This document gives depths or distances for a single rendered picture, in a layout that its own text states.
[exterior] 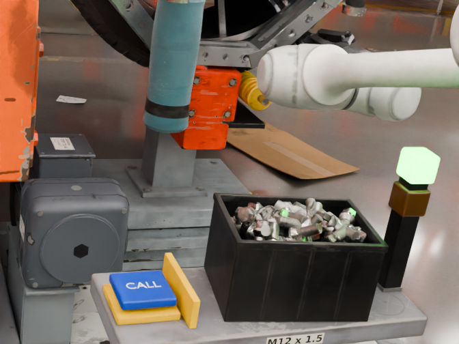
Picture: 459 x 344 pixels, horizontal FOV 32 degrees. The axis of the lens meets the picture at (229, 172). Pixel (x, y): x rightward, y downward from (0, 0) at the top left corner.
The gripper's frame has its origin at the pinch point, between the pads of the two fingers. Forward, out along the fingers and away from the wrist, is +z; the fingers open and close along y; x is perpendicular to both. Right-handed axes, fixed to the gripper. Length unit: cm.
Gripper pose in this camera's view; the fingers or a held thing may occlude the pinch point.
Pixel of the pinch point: (302, 38)
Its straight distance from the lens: 175.0
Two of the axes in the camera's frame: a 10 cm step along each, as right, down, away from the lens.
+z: -3.6, -4.1, 8.4
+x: -5.5, -6.4, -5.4
